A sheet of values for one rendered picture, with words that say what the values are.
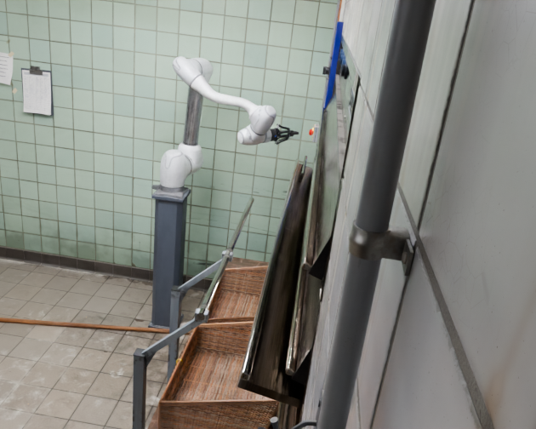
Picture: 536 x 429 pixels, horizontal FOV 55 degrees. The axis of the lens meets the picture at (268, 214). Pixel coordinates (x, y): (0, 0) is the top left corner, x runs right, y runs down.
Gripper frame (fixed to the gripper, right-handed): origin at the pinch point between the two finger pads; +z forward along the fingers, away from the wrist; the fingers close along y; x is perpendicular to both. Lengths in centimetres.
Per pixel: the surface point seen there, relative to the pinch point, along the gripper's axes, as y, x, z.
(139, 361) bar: 53, 93, -148
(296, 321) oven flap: -1, 161, -139
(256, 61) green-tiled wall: -36, -51, 5
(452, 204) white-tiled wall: -67, 227, -200
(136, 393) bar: 69, 93, -148
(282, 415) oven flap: 51, 144, -121
